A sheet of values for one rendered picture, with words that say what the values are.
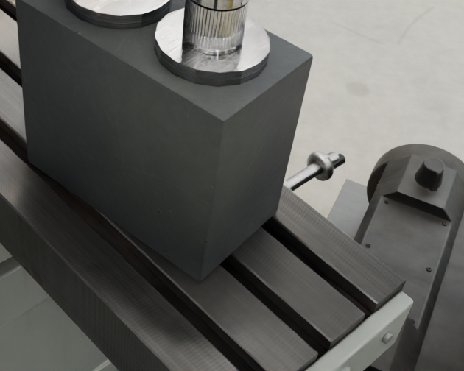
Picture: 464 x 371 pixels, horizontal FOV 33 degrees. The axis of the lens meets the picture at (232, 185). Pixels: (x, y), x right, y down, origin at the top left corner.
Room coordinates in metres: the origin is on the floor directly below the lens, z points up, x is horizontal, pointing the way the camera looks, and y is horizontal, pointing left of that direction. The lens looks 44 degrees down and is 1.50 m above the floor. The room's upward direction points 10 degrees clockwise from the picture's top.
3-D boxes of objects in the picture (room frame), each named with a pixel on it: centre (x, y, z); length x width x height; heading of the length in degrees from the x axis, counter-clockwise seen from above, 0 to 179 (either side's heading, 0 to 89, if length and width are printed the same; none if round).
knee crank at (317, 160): (1.05, -0.13, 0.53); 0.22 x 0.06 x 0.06; 141
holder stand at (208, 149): (0.54, 0.08, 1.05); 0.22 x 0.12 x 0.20; 59
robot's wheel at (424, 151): (1.09, -0.35, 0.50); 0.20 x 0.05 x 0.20; 73
